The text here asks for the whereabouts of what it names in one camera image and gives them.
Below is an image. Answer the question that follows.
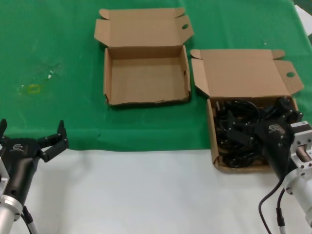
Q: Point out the green table cloth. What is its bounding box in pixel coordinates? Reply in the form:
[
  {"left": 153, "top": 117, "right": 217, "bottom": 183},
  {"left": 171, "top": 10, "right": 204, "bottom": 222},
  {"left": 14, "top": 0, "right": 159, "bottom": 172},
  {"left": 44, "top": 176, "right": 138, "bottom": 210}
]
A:
[{"left": 0, "top": 0, "right": 312, "bottom": 153}]

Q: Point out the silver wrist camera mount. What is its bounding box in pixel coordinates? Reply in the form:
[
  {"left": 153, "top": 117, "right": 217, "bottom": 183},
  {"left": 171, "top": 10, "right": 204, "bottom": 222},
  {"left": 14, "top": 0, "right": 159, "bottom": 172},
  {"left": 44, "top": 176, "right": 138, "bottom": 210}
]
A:
[
  {"left": 289, "top": 120, "right": 312, "bottom": 177},
  {"left": 0, "top": 156, "right": 11, "bottom": 195}
]

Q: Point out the open cardboard box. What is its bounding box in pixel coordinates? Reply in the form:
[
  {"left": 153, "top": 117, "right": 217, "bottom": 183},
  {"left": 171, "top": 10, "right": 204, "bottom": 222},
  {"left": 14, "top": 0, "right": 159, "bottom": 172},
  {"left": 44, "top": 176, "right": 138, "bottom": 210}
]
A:
[
  {"left": 190, "top": 48, "right": 305, "bottom": 174},
  {"left": 94, "top": 7, "right": 195, "bottom": 108}
]

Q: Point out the white paper sheet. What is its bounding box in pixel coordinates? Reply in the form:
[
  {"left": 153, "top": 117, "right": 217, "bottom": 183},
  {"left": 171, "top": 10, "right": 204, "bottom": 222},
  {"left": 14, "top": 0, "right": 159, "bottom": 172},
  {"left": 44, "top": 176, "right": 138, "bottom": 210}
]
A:
[{"left": 293, "top": 4, "right": 312, "bottom": 28}]

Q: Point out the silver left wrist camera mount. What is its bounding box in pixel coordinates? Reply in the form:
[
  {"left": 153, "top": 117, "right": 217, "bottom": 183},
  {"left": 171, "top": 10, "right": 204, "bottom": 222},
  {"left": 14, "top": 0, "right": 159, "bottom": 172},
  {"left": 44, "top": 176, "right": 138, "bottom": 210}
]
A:
[{"left": 0, "top": 156, "right": 11, "bottom": 195}]

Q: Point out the yellow tape square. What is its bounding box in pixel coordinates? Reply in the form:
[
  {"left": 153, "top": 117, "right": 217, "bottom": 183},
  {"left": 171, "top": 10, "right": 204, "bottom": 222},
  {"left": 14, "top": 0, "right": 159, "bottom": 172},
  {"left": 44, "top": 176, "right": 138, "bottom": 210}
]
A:
[{"left": 27, "top": 84, "right": 41, "bottom": 95}]

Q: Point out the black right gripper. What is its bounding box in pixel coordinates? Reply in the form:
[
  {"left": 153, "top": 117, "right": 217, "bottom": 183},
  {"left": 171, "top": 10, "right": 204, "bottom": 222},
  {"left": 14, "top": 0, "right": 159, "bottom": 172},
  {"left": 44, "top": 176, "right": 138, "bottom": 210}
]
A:
[{"left": 227, "top": 97, "right": 304, "bottom": 181}]

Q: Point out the silver tipped right connector cable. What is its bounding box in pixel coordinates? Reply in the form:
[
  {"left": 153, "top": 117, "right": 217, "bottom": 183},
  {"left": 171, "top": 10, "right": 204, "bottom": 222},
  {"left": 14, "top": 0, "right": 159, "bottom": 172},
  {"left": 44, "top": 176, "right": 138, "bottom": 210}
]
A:
[{"left": 275, "top": 189, "right": 286, "bottom": 234}]

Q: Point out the left arm connector cable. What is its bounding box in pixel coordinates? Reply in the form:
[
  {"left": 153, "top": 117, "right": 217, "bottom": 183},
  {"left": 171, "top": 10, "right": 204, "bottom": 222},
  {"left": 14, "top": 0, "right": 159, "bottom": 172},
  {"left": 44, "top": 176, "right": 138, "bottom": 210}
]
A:
[{"left": 20, "top": 206, "right": 39, "bottom": 234}]

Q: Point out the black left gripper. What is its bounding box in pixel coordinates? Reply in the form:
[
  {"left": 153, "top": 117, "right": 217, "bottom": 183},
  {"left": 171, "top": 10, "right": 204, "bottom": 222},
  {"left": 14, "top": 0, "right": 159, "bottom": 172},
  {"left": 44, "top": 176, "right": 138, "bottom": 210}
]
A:
[{"left": 0, "top": 118, "right": 70, "bottom": 203}]

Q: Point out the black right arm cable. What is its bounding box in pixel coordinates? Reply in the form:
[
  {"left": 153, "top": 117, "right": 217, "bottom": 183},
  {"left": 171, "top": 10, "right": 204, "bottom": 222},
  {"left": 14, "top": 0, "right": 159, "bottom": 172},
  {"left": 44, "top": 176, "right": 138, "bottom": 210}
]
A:
[{"left": 258, "top": 179, "right": 285, "bottom": 234}]

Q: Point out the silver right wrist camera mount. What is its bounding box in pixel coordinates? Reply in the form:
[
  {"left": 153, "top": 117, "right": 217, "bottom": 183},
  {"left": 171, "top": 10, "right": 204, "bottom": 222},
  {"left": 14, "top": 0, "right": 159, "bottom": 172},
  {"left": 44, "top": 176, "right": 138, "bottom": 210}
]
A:
[{"left": 289, "top": 120, "right": 312, "bottom": 177}]

